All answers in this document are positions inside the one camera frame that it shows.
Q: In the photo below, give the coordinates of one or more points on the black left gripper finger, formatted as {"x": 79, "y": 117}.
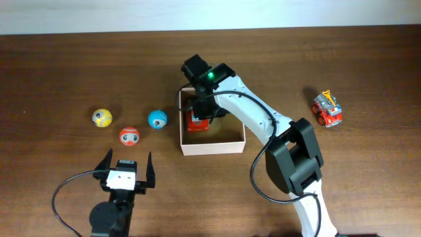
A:
{"x": 102, "y": 169}
{"x": 150, "y": 173}

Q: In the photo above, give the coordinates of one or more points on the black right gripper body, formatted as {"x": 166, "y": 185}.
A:
{"x": 206, "y": 107}

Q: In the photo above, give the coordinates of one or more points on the red toy truck blue tracks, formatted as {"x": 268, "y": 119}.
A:
{"x": 194, "y": 124}

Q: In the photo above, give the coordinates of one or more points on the white cardboard box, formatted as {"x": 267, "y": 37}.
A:
{"x": 225, "y": 135}

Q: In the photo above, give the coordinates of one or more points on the red toy truck yellow ladder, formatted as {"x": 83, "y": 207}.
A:
{"x": 327, "y": 109}

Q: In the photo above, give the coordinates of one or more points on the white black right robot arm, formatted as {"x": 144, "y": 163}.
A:
{"x": 290, "y": 148}

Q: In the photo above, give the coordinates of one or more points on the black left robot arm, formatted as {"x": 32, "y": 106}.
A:
{"x": 113, "y": 217}

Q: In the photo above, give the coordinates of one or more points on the red face ball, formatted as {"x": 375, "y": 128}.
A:
{"x": 129, "y": 136}

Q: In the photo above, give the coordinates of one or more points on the blue face ball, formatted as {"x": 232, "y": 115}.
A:
{"x": 157, "y": 119}

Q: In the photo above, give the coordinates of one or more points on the yellow face ball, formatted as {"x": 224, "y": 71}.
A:
{"x": 102, "y": 118}

